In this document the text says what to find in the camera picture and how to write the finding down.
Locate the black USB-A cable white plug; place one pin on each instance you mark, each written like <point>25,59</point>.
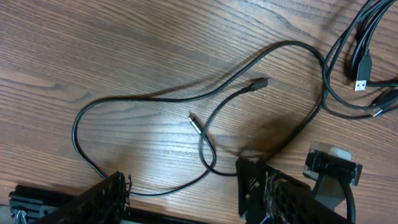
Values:
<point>365,23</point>

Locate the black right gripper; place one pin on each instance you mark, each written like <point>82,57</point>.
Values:
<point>326,164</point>

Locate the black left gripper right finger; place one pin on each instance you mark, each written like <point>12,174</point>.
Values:
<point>295,205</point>

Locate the black USB cable dark plug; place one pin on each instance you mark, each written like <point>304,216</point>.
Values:
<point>339,97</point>

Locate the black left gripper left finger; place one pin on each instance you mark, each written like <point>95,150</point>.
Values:
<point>104,203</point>

